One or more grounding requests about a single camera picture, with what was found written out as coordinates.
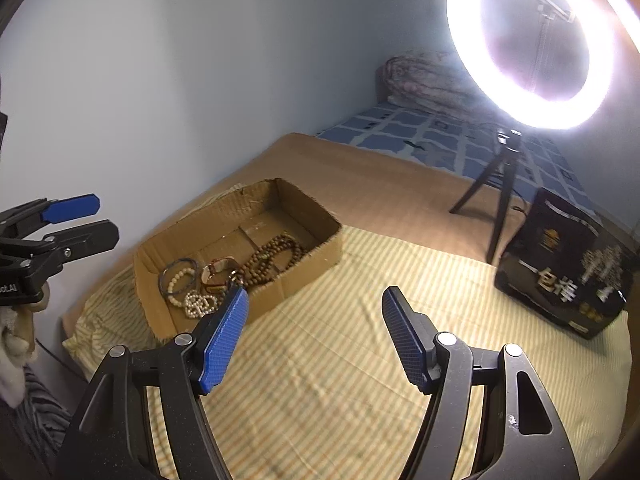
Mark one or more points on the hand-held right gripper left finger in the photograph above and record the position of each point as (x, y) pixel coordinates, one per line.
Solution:
(225, 340)

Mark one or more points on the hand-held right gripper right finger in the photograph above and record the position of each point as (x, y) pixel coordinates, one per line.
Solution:
(405, 340)

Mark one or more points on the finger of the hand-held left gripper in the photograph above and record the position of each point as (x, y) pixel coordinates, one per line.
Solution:
(90, 237)
(70, 208)

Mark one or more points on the blue bangle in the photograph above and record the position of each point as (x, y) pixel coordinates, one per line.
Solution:
(180, 261)

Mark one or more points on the cardboard box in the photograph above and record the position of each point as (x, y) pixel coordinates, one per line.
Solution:
(295, 280)

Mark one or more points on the person's left hand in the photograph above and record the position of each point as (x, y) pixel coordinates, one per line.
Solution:
(15, 350)

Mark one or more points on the small pearl strand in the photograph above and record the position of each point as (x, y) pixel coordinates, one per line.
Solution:
(197, 305)

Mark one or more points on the brown leather watch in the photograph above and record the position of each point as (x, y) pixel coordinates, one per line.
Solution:
(220, 262)

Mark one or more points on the grey striped cloth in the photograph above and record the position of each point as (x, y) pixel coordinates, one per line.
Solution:
(35, 420)

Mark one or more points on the brown mat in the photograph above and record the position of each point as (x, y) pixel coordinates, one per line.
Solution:
(375, 185)

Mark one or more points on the black printed box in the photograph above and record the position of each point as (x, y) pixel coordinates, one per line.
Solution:
(550, 260)

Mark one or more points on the blue checked bed sheet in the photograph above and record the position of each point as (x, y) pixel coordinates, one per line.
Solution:
(400, 130)

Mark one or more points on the black tripod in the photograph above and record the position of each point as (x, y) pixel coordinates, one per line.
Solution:
(507, 150)

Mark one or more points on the folded floral quilt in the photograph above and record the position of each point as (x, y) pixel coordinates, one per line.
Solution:
(420, 75)

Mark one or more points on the phone holder clamp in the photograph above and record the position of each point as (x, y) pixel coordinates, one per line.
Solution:
(550, 2)

